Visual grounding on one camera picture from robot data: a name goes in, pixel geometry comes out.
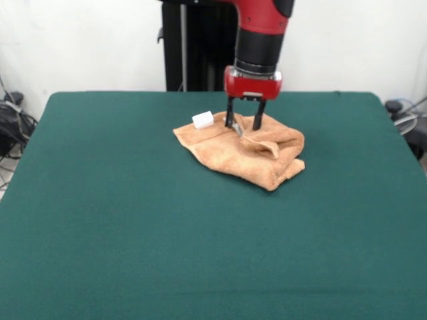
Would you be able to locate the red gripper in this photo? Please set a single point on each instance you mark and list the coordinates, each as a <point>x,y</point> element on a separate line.
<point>253,87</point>

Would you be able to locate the tan terry towel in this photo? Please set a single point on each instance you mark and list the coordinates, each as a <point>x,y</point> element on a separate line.
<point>227,160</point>

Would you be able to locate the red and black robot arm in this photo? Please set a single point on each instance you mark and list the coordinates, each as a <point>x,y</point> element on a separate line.
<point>258,46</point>

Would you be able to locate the dark green tablecloth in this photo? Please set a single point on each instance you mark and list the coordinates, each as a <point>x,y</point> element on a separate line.
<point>133,233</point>

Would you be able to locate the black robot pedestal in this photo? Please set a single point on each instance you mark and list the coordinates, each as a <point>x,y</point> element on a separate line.
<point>200,50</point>

